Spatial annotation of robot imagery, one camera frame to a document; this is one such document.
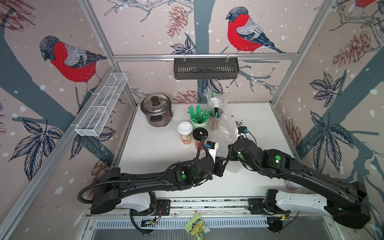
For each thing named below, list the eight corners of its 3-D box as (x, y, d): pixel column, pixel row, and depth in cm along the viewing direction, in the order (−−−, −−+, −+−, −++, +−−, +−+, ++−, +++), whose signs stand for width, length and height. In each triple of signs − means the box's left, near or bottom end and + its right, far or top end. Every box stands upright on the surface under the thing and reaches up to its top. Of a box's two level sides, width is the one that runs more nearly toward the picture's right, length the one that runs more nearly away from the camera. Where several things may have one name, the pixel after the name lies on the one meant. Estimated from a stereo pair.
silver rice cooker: (146, 131, 107) (136, 111, 91) (151, 112, 119) (143, 92, 103) (171, 131, 107) (166, 111, 91) (173, 112, 119) (170, 92, 102)
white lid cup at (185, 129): (180, 146, 97) (177, 132, 84) (180, 137, 102) (178, 121, 89) (192, 146, 97) (191, 132, 84) (192, 137, 102) (191, 121, 89)
